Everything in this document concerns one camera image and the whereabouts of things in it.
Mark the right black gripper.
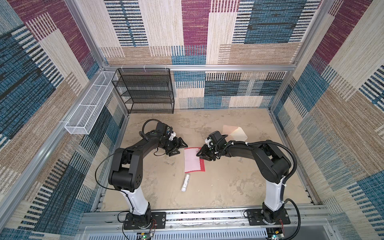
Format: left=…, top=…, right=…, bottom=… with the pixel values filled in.
left=195, top=144, right=220, bottom=161

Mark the pink red letter card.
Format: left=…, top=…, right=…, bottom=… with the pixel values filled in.
left=184, top=148, right=206, bottom=174

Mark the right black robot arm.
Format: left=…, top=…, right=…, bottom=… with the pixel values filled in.
left=197, top=131, right=298, bottom=225

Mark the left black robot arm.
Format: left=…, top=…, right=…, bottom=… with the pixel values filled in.
left=108, top=119, right=188, bottom=228

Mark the pale pink open envelope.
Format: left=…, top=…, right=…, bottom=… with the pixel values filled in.
left=222, top=125, right=248, bottom=142

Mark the white glue stick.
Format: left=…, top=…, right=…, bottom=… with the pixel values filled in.
left=181, top=174, right=190, bottom=192

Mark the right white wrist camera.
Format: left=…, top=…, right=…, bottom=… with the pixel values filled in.
left=205, top=137, right=214, bottom=147

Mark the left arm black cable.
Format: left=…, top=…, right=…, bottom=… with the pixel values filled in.
left=94, top=118, right=169, bottom=240

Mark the black wire mesh shelf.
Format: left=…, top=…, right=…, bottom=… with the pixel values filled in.
left=112, top=68, right=175, bottom=114

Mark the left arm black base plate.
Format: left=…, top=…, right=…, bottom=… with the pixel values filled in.
left=123, top=212, right=167, bottom=230

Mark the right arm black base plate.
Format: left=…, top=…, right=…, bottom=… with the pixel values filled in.
left=244, top=207, right=291, bottom=226

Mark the white wire mesh basket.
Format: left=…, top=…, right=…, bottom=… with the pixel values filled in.
left=65, top=72, right=115, bottom=135

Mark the aluminium mounting rail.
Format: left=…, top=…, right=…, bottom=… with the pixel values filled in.
left=75, top=205, right=339, bottom=240

